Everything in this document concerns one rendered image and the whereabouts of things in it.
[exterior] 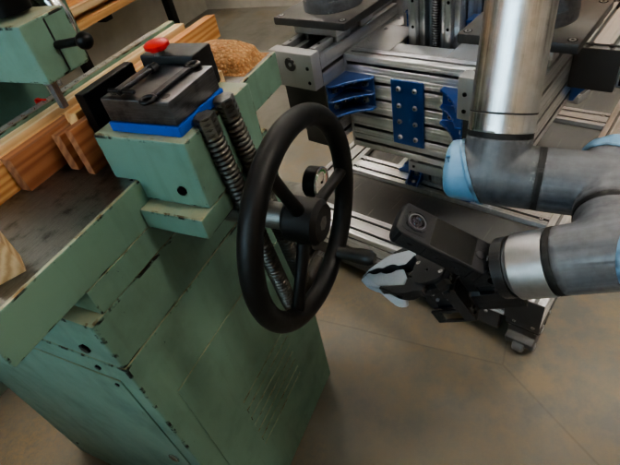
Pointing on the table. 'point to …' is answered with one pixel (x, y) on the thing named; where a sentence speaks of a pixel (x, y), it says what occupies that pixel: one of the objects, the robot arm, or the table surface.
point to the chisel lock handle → (76, 41)
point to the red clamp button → (156, 44)
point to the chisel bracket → (37, 46)
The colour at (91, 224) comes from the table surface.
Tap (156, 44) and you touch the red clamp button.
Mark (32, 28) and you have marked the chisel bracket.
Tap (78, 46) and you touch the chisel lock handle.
